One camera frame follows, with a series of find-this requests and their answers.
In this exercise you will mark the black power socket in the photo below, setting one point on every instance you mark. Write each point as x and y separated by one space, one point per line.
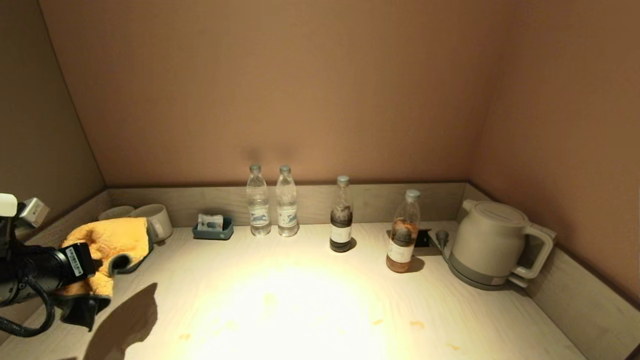
422 238

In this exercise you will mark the grey tissue box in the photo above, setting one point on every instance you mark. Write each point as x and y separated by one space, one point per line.
141 264

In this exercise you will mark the clear water bottle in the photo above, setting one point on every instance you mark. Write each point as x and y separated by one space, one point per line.
287 210
258 210

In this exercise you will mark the white tea bag packet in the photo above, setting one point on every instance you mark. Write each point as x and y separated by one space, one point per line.
209 222

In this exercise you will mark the orange microfibre cloth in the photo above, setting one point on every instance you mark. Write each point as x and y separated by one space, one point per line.
115 237

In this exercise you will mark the grey power plug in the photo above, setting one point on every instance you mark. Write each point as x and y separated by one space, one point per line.
441 236

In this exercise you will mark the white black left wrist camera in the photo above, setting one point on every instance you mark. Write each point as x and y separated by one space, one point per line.
34 212

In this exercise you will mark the white ceramic mug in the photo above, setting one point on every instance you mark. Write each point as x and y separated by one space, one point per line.
117 212
159 220

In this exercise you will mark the grey kettle base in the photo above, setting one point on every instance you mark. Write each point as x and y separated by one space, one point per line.
465 277

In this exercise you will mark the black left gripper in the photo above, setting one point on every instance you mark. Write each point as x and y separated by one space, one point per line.
45 270

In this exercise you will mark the bottle with dark tea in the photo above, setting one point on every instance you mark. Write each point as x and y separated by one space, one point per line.
341 230

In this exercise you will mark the white electric kettle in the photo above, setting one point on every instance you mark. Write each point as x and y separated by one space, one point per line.
487 240

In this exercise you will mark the bottle with amber tea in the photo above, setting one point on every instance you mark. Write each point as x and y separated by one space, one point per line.
401 245

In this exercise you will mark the small blue tray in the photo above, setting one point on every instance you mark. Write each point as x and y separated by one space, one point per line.
215 234

